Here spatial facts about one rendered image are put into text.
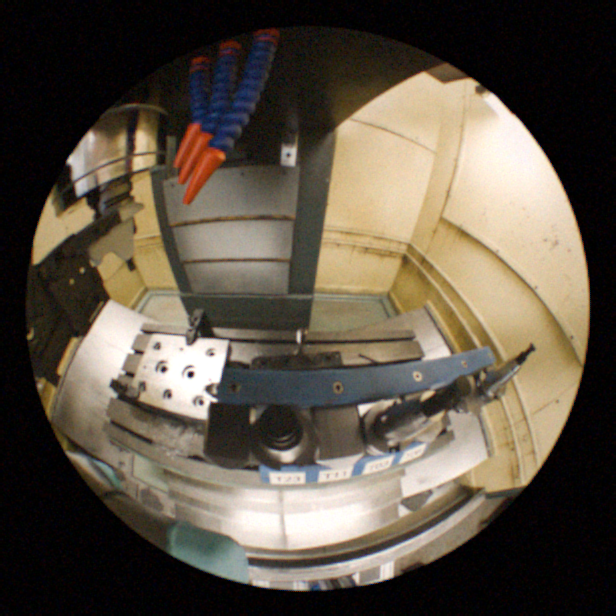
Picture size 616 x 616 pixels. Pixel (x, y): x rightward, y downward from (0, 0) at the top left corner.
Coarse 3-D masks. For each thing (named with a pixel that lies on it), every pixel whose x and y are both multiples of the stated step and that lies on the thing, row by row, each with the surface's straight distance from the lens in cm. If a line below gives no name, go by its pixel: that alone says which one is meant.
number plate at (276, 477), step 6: (270, 474) 46; (276, 474) 45; (282, 474) 45; (288, 474) 45; (294, 474) 45; (300, 474) 45; (276, 480) 48; (282, 480) 48; (288, 480) 48; (294, 480) 48; (300, 480) 48
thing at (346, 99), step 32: (288, 32) 20; (320, 32) 20; (352, 32) 20; (288, 64) 26; (320, 64) 25; (352, 64) 24; (384, 64) 23; (416, 64) 22; (288, 96) 36; (320, 96) 35; (352, 96) 33; (256, 128) 64; (320, 128) 59
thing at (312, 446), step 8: (296, 416) 18; (304, 416) 18; (256, 424) 18; (304, 424) 18; (312, 424) 18; (256, 432) 18; (312, 432) 18; (256, 440) 18; (312, 440) 18; (256, 448) 18; (312, 448) 18; (256, 456) 18; (264, 456) 18; (304, 456) 18; (312, 456) 18; (264, 464) 18; (272, 464) 18; (280, 464) 20; (304, 464) 18
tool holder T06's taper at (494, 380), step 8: (512, 360) 34; (496, 368) 35; (504, 368) 34; (512, 368) 34; (520, 368) 34; (488, 376) 35; (496, 376) 34; (504, 376) 34; (512, 376) 35; (488, 384) 35; (496, 384) 35; (504, 384) 35; (488, 392) 36; (496, 392) 36
